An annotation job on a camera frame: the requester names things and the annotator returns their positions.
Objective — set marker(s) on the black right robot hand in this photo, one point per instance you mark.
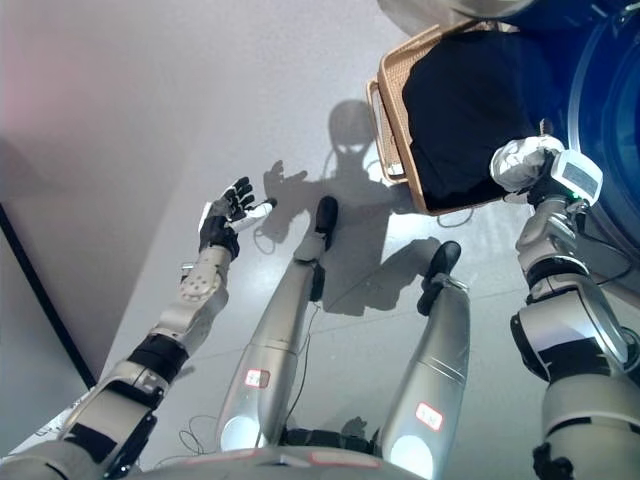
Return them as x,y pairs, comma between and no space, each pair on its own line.
575,175

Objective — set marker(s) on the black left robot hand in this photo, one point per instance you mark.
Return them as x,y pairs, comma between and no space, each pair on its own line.
220,220

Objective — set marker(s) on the white cloth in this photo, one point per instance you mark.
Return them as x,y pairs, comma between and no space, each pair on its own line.
517,162

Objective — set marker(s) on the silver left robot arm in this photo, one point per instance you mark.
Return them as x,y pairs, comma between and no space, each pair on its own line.
150,350

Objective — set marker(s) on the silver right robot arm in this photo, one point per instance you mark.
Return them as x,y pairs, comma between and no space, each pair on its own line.
575,350

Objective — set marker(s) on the grey front-load washing machine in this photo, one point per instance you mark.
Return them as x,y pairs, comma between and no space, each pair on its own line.
610,100

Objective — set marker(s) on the tan wicker laundry basket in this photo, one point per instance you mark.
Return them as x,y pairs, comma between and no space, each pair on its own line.
395,65

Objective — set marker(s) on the black garment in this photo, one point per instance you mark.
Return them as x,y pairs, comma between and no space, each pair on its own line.
465,110

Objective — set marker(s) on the silver left robot leg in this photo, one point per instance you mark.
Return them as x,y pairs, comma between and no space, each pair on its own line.
275,340

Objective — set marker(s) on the silver robot leg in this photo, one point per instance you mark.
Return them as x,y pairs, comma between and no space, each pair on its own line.
435,360
275,340

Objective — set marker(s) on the silver right robot leg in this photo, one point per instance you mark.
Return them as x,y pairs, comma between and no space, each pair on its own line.
435,360

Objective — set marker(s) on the silver robot torso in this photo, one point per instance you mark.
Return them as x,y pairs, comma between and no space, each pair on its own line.
250,465

